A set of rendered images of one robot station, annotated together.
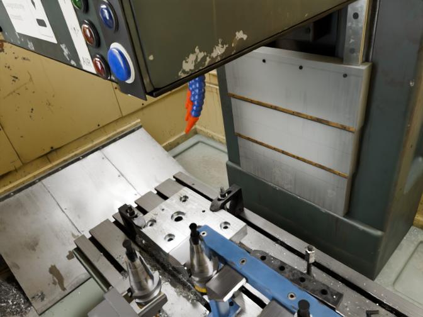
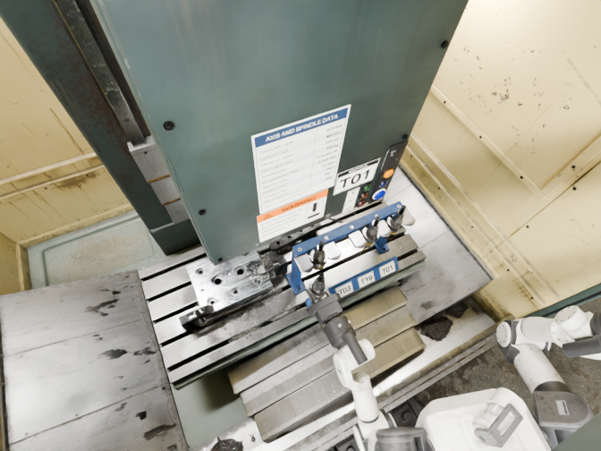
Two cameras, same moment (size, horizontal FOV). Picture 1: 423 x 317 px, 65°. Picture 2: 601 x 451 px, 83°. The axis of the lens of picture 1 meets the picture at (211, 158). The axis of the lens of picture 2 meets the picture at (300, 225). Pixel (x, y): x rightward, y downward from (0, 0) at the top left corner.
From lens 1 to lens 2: 0.90 m
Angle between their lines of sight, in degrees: 57
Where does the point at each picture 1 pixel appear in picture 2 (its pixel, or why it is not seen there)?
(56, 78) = not seen: outside the picture
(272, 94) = not seen: hidden behind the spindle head
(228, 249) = (316, 241)
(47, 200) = (49, 437)
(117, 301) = (322, 303)
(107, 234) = (182, 350)
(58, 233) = (108, 425)
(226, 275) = (328, 248)
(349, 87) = not seen: hidden behind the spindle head
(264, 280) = (340, 234)
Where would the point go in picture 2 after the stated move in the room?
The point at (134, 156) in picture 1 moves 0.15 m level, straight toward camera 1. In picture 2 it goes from (44, 319) to (80, 318)
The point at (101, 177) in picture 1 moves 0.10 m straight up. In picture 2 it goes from (55, 364) to (38, 360)
